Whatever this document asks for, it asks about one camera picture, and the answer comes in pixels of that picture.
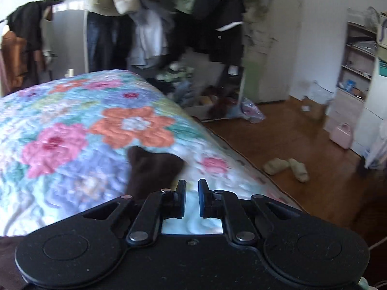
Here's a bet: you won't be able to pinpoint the white clothes rack pole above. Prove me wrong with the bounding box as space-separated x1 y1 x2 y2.
83 11 90 73

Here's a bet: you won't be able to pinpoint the white and grey hanging shirts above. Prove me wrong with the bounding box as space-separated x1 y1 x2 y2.
127 0 176 68

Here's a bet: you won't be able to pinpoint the pile of clothes on floor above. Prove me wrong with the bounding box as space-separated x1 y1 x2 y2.
147 62 198 107

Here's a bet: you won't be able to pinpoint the clear plastic bag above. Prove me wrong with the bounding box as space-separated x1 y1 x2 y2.
240 97 267 124

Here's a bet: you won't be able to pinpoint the black jacket with white stripe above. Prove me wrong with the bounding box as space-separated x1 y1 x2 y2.
190 0 246 65

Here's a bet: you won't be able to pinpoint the dark brown garment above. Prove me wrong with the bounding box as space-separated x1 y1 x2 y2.
0 145 186 290

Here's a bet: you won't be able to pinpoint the dark hanging trousers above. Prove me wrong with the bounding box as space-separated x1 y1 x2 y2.
87 11 129 73

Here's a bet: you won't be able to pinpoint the cardboard box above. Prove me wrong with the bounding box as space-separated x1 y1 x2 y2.
302 96 328 122

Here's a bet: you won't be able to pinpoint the black hanging garment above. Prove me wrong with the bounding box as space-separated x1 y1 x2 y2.
7 0 67 71

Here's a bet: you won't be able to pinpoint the floral quilted bedspread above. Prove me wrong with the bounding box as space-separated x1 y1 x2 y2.
0 69 303 238

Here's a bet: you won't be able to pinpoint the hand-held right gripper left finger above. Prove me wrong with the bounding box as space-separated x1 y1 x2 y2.
82 180 187 247

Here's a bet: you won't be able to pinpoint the pink handbag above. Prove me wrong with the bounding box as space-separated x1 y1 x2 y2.
329 123 354 150

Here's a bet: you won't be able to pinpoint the wooden shelf unit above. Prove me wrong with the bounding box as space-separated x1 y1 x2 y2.
323 21 380 135

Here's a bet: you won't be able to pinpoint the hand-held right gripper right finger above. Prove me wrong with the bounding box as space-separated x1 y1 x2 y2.
198 178 305 247

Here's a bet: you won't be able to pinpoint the orange-brown hanging jacket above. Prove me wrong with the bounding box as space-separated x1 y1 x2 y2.
0 29 32 95

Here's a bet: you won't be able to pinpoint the beige slipper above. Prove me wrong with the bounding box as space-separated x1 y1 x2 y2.
287 158 309 183
262 158 291 176

